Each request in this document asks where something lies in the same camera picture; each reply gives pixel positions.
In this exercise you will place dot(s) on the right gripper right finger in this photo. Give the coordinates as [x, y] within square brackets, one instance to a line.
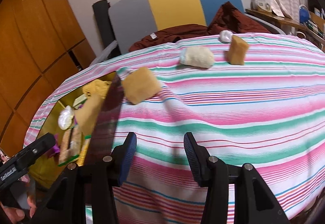
[209, 171]

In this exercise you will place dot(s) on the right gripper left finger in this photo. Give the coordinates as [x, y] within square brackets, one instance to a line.
[111, 172]

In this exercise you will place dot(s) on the purple candy packet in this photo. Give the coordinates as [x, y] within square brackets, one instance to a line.
[55, 150]

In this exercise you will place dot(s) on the green snack packet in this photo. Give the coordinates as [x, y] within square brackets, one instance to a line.
[71, 144]

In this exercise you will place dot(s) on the large tan sponge sheet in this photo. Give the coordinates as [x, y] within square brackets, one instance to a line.
[87, 115]

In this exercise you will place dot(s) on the yellow plush toy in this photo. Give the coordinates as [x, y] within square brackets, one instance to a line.
[96, 87]

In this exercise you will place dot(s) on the white plastic item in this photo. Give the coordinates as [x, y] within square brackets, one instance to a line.
[65, 118]

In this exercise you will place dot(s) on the green cardboard box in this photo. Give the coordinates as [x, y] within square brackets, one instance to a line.
[79, 101]

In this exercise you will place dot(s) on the left hand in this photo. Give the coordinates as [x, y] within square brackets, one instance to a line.
[16, 215]

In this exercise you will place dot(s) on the gold metal tin box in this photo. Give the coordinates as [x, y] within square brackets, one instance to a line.
[45, 171]

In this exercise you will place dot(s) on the striped bed sheet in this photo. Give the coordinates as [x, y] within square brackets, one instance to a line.
[268, 112]

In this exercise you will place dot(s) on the square tan sponge piece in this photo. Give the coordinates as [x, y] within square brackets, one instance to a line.
[140, 85]

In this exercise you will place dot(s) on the white fluffy sock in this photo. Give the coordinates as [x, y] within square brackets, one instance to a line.
[197, 56]

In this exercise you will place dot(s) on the wooden wardrobe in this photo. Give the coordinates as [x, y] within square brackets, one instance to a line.
[42, 44]

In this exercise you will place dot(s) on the small tan sponge block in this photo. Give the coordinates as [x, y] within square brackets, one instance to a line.
[237, 51]

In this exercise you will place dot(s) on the white crumpled tissue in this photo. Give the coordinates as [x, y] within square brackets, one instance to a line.
[225, 36]

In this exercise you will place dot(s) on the dark red garment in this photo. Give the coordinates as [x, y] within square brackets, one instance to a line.
[227, 18]

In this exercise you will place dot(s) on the black rolled mat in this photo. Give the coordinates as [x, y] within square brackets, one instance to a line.
[104, 26]

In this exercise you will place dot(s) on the wooden side shelf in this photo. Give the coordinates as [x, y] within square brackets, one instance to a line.
[285, 21]

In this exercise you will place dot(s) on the grey yellow blue headboard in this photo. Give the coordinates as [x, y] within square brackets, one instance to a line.
[132, 20]

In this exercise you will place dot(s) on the blue cup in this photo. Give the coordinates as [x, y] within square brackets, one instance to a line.
[304, 15]

